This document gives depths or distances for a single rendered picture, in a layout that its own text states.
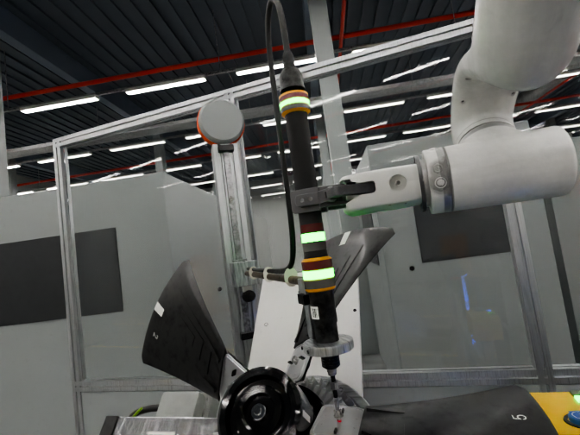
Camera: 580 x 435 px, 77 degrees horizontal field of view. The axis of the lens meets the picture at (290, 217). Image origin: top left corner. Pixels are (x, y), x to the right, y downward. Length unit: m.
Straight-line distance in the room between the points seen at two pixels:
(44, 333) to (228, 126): 2.15
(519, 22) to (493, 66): 0.04
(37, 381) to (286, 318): 2.38
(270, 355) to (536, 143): 0.67
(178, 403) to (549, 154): 0.76
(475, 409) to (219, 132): 1.01
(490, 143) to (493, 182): 0.05
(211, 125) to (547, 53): 1.02
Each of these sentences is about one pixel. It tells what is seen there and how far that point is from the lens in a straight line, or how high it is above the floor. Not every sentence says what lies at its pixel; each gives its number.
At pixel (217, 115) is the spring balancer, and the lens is 1.27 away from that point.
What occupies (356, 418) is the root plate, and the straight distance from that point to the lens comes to 0.58.
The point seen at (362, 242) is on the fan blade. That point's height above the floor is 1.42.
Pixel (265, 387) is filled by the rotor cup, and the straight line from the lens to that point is 0.55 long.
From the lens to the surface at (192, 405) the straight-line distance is 0.84.
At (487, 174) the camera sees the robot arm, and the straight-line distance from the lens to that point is 0.48.
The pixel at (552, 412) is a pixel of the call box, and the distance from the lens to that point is 0.89.
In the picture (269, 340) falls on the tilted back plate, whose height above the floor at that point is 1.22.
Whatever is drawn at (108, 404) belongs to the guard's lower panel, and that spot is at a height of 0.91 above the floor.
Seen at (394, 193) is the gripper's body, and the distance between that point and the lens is 0.46.
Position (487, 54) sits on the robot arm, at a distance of 0.41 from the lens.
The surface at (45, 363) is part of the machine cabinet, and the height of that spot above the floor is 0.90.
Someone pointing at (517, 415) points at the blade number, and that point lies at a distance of 0.60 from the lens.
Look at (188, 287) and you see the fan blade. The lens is 0.73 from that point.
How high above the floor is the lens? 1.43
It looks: 5 degrees up
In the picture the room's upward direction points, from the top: 8 degrees counter-clockwise
